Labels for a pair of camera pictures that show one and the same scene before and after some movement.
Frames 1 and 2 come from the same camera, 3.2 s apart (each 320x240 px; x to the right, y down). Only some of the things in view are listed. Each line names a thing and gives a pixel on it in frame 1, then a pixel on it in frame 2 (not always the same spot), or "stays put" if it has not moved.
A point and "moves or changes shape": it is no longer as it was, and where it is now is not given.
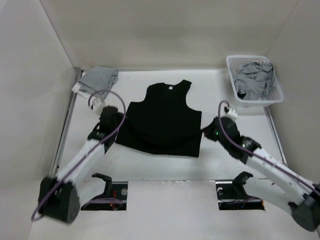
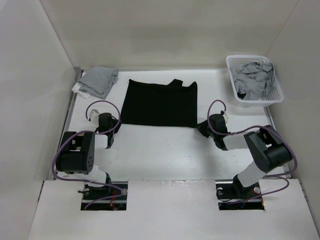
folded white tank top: (76, 89) stays put
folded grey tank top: (99, 80) stays put
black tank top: (162, 122) moves or changes shape
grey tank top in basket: (255, 78) stays put
